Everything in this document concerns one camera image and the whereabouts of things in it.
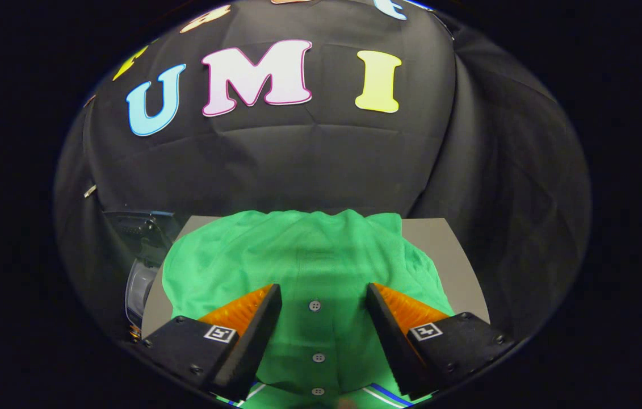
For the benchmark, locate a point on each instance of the green polo shirt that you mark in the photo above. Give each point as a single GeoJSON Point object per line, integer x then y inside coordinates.
{"type": "Point", "coordinates": [320, 255]}

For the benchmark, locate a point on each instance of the small pink clip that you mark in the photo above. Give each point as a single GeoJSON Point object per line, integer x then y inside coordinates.
{"type": "Point", "coordinates": [90, 101]}

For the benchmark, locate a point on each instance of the grey box with buttons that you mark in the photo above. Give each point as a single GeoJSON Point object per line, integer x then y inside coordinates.
{"type": "Point", "coordinates": [445, 250]}

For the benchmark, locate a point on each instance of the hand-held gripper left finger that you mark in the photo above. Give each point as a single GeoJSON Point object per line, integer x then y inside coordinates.
{"type": "Point", "coordinates": [255, 335]}

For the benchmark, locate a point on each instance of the small white clip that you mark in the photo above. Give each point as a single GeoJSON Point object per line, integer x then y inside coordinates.
{"type": "Point", "coordinates": [89, 191]}

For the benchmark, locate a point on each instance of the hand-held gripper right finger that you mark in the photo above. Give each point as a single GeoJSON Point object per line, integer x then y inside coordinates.
{"type": "Point", "coordinates": [391, 335]}

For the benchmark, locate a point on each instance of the black backdrop cloth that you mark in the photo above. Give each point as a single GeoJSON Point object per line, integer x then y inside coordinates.
{"type": "Point", "coordinates": [320, 165]}

